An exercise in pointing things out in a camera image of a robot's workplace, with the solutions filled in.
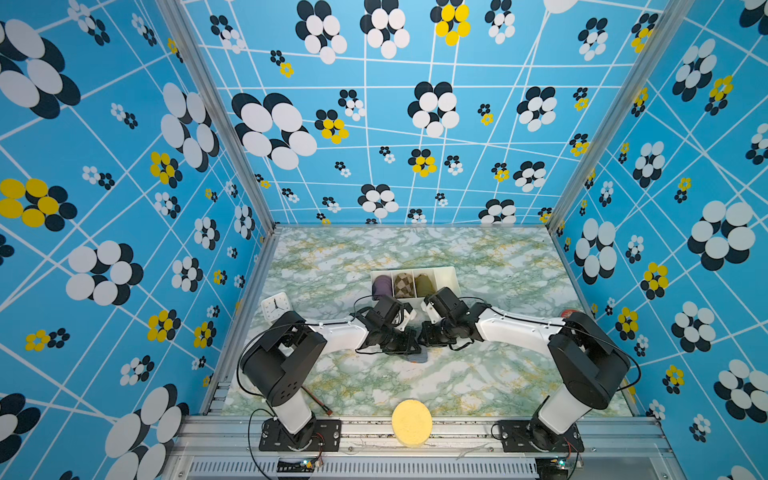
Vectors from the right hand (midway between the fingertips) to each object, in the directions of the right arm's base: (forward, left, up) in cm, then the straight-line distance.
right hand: (420, 341), depth 88 cm
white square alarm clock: (+10, +46, +2) cm, 47 cm away
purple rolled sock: (+17, +11, +4) cm, 21 cm away
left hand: (-3, 0, +1) cm, 3 cm away
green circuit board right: (-30, -30, -4) cm, 43 cm away
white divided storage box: (+23, -9, 0) cm, 25 cm away
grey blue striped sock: (-5, 0, 0) cm, 5 cm away
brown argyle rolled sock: (+17, +5, +4) cm, 18 cm away
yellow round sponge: (-22, +3, +1) cm, 22 cm away
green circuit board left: (-31, +29, -2) cm, 42 cm away
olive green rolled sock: (+17, -2, +4) cm, 17 cm away
